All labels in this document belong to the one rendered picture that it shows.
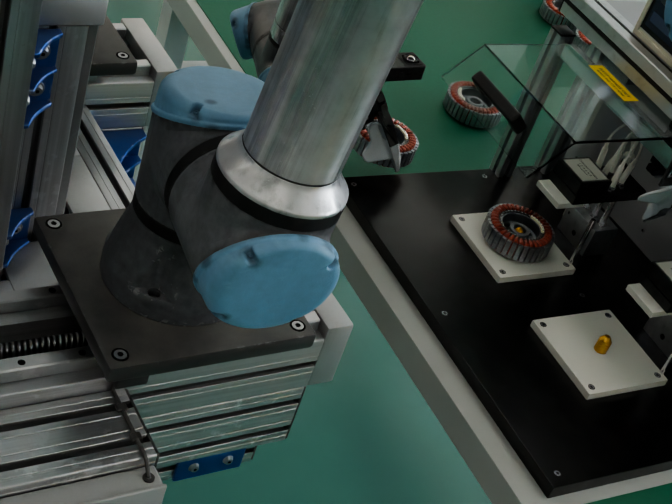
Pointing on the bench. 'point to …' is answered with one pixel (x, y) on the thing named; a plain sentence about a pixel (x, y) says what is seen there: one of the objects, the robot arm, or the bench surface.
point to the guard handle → (499, 101)
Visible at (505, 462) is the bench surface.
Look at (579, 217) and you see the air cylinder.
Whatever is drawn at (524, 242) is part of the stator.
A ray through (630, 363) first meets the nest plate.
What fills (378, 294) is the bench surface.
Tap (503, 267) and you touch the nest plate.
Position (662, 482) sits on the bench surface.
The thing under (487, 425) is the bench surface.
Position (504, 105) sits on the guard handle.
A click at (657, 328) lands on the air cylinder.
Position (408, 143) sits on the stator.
